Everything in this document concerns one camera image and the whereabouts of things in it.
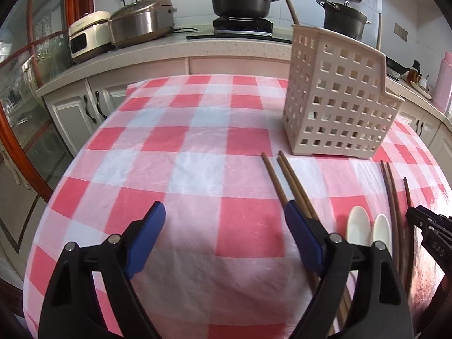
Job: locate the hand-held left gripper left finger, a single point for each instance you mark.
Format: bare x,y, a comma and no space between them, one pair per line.
144,236

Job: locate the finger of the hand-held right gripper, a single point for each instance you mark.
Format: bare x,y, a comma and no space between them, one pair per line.
432,224

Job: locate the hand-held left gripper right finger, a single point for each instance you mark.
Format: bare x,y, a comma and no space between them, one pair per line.
303,236

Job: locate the white ceramic spoon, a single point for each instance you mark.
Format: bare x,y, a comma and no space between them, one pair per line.
359,224
383,229

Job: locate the beige perforated utensil basket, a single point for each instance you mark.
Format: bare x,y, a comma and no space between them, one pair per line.
335,113

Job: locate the red white checkered tablecloth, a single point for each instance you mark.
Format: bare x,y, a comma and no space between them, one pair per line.
197,183

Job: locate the white condiment tray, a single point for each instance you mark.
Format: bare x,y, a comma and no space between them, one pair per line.
422,91

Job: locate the pink plastic bottle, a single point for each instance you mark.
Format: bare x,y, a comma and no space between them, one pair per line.
444,84

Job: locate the small white cup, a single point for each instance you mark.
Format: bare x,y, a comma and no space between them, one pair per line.
423,83

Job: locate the white kitchen counter cabinet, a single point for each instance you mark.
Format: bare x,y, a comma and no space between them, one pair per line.
70,113

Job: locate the dark sauce bottle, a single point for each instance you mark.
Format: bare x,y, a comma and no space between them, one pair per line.
415,72

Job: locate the black frying pan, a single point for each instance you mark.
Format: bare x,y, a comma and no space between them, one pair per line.
397,67

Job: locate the wooden framed glass door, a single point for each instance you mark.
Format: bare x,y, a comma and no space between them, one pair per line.
21,77

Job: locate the white small kitchen appliance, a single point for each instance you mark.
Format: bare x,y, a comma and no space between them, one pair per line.
88,35

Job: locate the silver electric cooker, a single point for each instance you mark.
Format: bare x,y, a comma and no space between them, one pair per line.
141,21

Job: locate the black gas stove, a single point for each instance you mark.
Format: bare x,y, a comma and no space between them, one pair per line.
243,26

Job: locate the tall black lidded pot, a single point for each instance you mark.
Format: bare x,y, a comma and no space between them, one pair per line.
344,19

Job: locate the wide black lidded pot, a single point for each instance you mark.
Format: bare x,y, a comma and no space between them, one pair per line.
240,3

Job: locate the wall switch plate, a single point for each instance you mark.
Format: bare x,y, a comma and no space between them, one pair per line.
401,31

